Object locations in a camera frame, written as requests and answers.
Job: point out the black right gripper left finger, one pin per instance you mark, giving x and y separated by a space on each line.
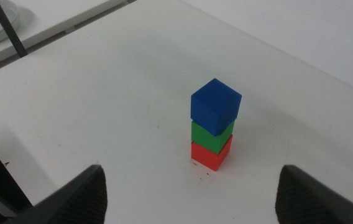
80 199

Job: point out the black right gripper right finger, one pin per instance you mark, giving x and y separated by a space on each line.
304 199

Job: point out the red cube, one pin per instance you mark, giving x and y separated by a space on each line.
209 158

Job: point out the green cube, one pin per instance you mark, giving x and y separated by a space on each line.
206 138

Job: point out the blue cube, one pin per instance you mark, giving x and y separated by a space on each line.
215 105

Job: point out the white side table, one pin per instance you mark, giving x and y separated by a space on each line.
55 18

